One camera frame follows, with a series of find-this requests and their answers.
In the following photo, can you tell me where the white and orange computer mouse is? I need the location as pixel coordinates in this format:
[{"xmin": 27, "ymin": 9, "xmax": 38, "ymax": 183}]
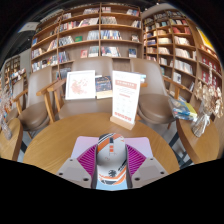
[{"xmin": 95, "ymin": 132, "xmax": 128, "ymax": 186}]

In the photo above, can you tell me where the dark cover book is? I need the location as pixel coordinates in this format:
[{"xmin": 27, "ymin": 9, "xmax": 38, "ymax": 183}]
[{"xmin": 94, "ymin": 75, "xmax": 114, "ymax": 100}]

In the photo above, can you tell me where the white art print board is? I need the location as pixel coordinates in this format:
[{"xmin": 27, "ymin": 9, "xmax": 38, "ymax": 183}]
[{"xmin": 65, "ymin": 69, "xmax": 97, "ymax": 101}]

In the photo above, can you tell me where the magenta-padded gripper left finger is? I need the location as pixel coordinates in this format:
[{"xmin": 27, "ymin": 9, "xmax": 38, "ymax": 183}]
[{"xmin": 56, "ymin": 143, "xmax": 99, "ymax": 189}]

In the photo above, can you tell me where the distant wooden bookshelf unit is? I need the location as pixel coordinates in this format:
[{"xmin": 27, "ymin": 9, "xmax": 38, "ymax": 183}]
[{"xmin": 1, "ymin": 54, "xmax": 28, "ymax": 88}]

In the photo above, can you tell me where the taupe padded wooden armchair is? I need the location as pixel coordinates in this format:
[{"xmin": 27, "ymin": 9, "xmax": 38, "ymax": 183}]
[
  {"xmin": 46, "ymin": 56, "xmax": 116, "ymax": 119},
  {"xmin": 13, "ymin": 66, "xmax": 56, "ymax": 133},
  {"xmin": 129, "ymin": 58, "xmax": 186, "ymax": 126}
]

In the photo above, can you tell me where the white sign on wooden base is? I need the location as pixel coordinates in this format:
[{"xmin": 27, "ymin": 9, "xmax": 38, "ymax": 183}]
[{"xmin": 109, "ymin": 69, "xmax": 142, "ymax": 131}]

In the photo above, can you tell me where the stack of colourful books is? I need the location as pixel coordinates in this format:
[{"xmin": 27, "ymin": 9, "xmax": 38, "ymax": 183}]
[{"xmin": 168, "ymin": 96, "xmax": 198, "ymax": 122}]

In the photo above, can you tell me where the oval wooden side table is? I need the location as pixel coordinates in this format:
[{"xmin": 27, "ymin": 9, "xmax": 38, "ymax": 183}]
[
  {"xmin": 175, "ymin": 116, "xmax": 221, "ymax": 164},
  {"xmin": 0, "ymin": 117, "xmax": 24, "ymax": 162}
]

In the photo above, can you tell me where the pink-blue gradient mouse pad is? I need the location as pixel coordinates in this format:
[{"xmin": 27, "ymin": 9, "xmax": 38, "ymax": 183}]
[{"xmin": 70, "ymin": 135, "xmax": 155, "ymax": 192}]

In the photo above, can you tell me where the wide wooden bookshelf unit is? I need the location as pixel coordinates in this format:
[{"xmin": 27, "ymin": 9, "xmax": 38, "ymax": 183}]
[{"xmin": 30, "ymin": 3, "xmax": 143, "ymax": 73}]

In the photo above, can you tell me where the angled wooden bookshelf unit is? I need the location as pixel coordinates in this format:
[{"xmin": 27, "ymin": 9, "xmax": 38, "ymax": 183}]
[{"xmin": 141, "ymin": 9, "xmax": 223, "ymax": 111}]

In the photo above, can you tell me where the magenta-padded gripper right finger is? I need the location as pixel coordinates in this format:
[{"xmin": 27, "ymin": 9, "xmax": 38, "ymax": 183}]
[{"xmin": 124, "ymin": 143, "xmax": 170, "ymax": 189}]

